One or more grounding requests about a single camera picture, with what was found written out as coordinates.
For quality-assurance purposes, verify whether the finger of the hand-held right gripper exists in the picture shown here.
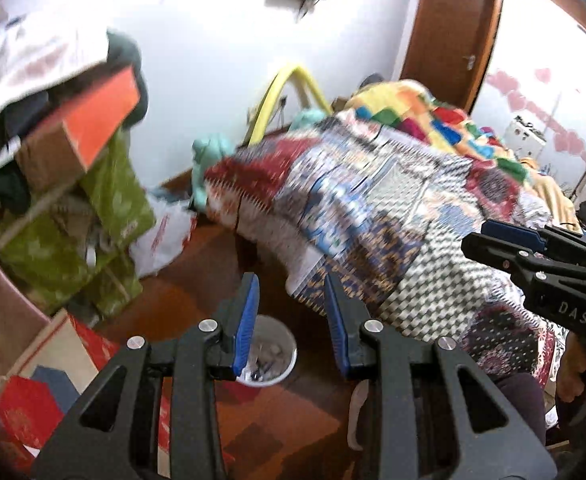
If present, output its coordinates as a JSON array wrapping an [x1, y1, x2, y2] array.
[[481, 219, 586, 257], [461, 232, 586, 292]]

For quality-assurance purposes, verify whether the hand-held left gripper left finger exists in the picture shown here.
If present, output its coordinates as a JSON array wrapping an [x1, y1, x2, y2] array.
[[30, 272, 260, 480]]

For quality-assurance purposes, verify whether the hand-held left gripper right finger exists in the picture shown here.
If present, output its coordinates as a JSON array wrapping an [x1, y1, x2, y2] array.
[[324, 272, 556, 480]]

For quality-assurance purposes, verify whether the white waste bin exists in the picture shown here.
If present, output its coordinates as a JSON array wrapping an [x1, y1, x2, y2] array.
[[235, 314, 298, 387]]

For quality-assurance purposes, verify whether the person's right hand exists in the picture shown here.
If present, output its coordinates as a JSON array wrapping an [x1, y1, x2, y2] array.
[[555, 331, 586, 403]]

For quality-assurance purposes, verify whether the white power strip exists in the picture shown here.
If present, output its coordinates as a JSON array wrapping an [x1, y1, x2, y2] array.
[[503, 115, 548, 162]]

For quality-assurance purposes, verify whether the person's leg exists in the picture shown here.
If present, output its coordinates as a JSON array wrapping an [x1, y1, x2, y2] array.
[[490, 370, 551, 448]]

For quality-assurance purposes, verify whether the patchwork printed bed sheet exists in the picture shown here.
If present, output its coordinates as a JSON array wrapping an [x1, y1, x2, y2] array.
[[204, 110, 581, 386]]

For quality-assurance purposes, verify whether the white plastic bag red print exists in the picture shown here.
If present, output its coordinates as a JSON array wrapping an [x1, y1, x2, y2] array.
[[129, 199, 200, 280]]

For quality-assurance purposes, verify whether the colourful checked blanket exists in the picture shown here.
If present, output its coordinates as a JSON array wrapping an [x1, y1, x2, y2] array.
[[345, 79, 574, 221]]

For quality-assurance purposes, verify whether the white wardrobe with pink stickers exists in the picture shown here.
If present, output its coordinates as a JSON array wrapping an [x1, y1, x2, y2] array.
[[473, 0, 586, 201]]

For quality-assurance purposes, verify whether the red flowered box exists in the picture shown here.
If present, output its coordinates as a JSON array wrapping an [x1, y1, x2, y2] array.
[[7, 309, 124, 411]]

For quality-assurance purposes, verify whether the teal cloth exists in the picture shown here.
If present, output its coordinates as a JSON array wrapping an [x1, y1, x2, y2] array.
[[191, 107, 326, 213]]

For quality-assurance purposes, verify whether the green patterned bag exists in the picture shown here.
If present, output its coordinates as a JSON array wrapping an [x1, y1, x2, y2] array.
[[0, 130, 156, 317]]

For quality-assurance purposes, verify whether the blue paper sheet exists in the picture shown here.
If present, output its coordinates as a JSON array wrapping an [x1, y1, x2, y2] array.
[[32, 366, 82, 413]]

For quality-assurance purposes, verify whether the brown wooden door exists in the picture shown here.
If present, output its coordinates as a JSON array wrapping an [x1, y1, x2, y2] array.
[[399, 0, 504, 113]]

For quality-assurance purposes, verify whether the red envelope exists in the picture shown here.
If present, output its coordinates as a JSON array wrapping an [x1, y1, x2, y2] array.
[[0, 376, 64, 453]]

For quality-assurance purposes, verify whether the yellow plastic hoop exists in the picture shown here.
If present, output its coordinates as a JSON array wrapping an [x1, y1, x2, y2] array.
[[244, 62, 332, 147]]

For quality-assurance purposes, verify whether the orange cardboard box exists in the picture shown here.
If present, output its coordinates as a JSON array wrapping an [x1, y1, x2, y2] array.
[[15, 67, 142, 192]]

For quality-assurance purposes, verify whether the white printed cloth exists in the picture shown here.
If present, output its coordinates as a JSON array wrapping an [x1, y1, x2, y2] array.
[[0, 7, 110, 133]]

